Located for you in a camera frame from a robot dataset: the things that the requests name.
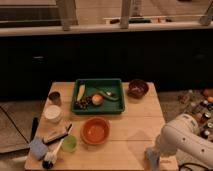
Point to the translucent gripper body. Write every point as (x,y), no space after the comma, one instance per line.
(159,150)

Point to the light blue towel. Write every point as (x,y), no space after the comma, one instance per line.
(149,156)

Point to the red orange bowl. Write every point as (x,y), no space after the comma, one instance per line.
(95,131)

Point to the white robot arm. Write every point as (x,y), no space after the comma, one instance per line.
(181,133)

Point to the dark red bowl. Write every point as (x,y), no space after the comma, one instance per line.
(137,88)

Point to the orange round fruit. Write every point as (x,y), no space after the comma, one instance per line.
(97,99)

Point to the dark grape bunch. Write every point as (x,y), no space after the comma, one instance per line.
(84,102)

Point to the green plastic cup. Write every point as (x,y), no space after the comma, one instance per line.
(69,144)

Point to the yellow corn cob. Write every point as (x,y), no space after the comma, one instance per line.
(80,92)

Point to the white dish brush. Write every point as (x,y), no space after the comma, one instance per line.
(51,157)

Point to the white round container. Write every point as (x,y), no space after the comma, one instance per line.
(53,113)

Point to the metal cup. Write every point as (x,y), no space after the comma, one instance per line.
(55,98)

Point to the blue sponge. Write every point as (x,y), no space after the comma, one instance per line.
(37,148)

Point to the black flat tool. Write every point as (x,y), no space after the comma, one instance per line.
(34,128)

